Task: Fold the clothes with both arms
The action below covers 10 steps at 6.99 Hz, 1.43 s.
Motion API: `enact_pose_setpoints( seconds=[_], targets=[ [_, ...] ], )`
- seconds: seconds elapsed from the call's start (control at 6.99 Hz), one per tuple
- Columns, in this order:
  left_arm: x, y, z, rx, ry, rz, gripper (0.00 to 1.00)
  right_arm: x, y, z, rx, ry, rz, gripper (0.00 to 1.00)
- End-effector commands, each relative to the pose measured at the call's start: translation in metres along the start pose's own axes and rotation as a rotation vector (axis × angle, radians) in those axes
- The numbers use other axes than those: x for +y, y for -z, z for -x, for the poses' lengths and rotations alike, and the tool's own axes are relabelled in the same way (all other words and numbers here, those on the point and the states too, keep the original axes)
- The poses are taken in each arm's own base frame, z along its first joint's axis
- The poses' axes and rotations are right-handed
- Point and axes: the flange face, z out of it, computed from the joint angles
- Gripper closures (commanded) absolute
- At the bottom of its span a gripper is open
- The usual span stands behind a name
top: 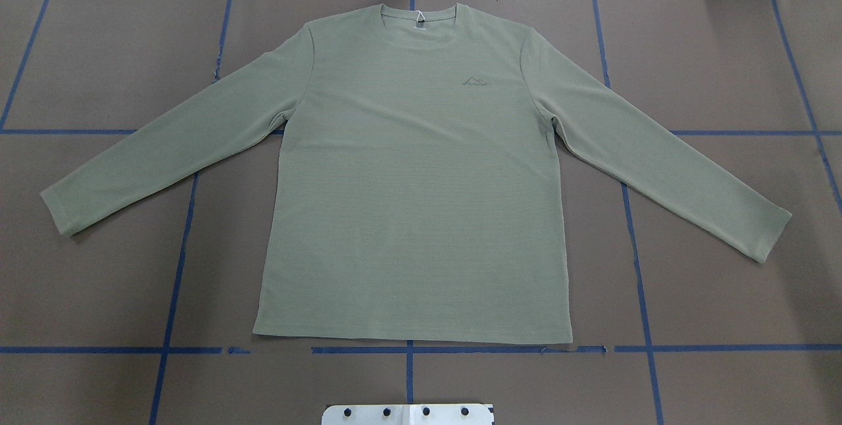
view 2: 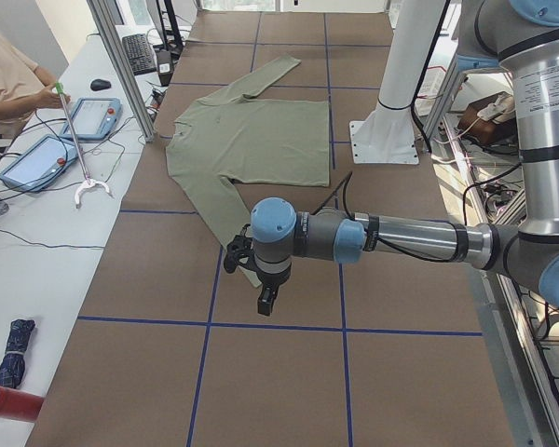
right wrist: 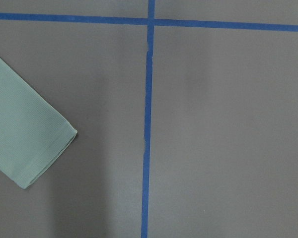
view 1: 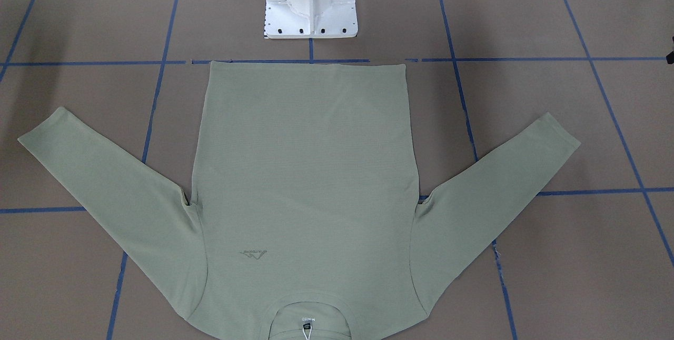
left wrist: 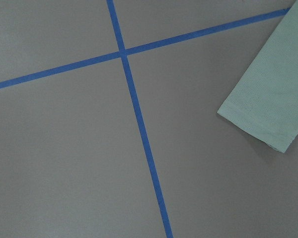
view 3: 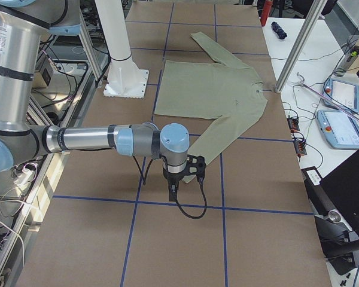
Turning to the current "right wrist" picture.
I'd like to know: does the green long-sleeve shirt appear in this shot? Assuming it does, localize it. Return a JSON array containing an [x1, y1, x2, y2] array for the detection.
[[0, 58, 77, 189]]

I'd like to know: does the brown paper table mat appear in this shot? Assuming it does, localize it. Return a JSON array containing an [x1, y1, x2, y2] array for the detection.
[[0, 0, 298, 238]]

